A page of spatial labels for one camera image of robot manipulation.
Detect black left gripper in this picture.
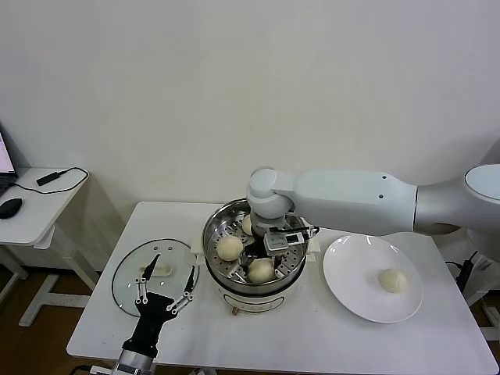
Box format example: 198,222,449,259
121,253,196,357

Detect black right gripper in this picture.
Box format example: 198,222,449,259
237,229,294,280

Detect round glass lid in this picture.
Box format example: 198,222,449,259
111,238,201,316

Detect perforated steel steamer basket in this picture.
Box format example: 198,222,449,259
202,198,309,294

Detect white electric cooker pot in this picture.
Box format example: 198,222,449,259
190,228,320,316

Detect white round plate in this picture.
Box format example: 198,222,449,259
322,234,425,323

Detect white side desk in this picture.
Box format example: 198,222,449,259
0,167,102,328

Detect black computer mouse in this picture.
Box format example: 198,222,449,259
0,198,24,220

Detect black laptop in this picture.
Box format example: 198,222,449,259
0,120,20,196

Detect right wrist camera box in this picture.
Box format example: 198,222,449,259
263,230,305,255

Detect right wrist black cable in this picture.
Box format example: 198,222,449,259
287,214,318,238

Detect black adapter with cable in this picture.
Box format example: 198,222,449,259
7,166,89,195

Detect black power cable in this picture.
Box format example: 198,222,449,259
445,249,484,292

